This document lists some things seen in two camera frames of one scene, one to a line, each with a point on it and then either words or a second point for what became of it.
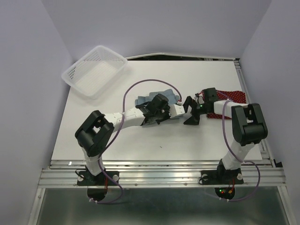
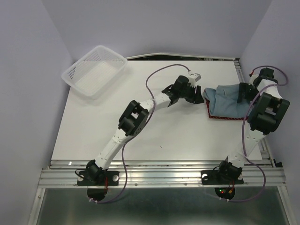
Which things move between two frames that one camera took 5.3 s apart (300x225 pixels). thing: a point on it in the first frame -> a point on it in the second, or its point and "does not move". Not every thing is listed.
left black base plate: (85, 178) does not move
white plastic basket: (93, 74) does not move
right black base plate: (221, 177) does not move
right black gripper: (193, 120) -> (243, 86)
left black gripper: (167, 110) -> (195, 98)
